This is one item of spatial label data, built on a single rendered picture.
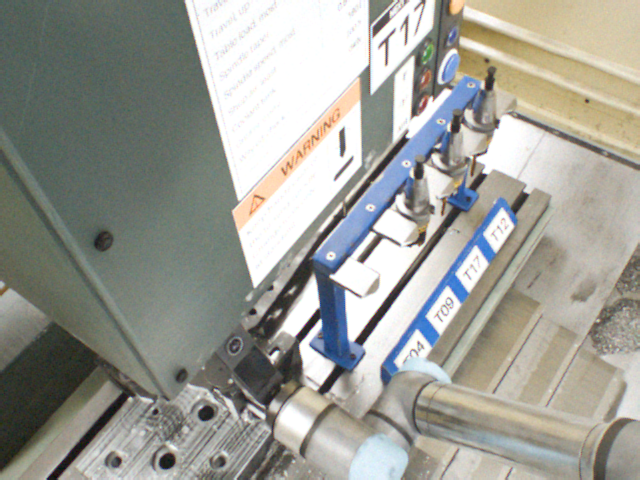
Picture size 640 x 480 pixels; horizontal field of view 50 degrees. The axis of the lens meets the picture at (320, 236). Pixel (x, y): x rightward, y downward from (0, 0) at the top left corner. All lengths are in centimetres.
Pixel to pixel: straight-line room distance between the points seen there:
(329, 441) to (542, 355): 82
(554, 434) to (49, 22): 64
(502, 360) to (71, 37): 130
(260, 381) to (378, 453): 16
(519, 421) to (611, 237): 92
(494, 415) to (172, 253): 50
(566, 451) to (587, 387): 80
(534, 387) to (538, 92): 67
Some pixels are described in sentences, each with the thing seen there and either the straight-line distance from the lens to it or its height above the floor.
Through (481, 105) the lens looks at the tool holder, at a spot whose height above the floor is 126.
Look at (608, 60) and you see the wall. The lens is 158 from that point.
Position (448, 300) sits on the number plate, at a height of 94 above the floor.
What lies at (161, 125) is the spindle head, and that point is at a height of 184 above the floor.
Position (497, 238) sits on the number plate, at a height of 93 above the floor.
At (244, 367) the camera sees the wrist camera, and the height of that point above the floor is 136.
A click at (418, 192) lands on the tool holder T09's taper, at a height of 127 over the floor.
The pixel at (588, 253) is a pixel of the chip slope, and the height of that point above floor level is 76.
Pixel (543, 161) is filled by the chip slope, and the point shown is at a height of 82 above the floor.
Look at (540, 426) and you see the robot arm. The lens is 80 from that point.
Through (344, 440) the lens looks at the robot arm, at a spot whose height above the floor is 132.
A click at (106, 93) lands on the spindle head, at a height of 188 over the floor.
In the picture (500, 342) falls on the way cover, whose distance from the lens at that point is 154.
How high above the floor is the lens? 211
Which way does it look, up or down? 56 degrees down
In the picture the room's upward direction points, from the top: 6 degrees counter-clockwise
